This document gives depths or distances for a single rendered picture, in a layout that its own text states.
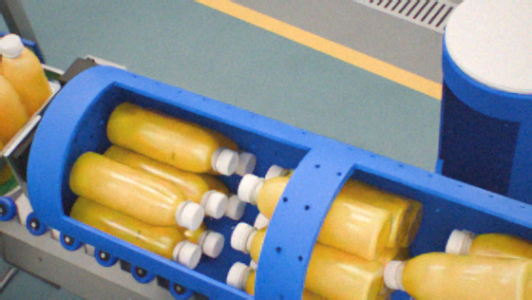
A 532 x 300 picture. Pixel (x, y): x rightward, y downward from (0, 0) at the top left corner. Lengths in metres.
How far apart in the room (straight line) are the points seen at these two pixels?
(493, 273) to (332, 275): 0.21
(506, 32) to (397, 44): 1.49
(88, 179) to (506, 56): 0.76
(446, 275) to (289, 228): 0.21
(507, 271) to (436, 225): 0.26
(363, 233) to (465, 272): 0.14
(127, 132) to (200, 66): 1.73
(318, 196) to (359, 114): 1.74
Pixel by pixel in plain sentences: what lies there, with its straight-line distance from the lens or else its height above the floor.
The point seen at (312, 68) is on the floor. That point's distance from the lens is 3.04.
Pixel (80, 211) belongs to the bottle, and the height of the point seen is 1.08.
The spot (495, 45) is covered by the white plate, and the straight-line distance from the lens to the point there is 1.62.
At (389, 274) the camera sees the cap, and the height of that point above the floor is 1.10.
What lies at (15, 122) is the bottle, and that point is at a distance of 1.69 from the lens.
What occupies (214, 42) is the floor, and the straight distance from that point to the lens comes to 3.19.
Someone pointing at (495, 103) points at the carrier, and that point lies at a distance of 1.58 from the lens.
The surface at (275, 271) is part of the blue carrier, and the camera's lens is 1.16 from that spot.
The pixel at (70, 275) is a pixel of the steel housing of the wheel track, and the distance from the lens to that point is 1.60.
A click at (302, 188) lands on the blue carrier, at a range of 1.16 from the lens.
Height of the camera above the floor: 2.16
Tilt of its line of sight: 50 degrees down
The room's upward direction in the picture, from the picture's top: 10 degrees counter-clockwise
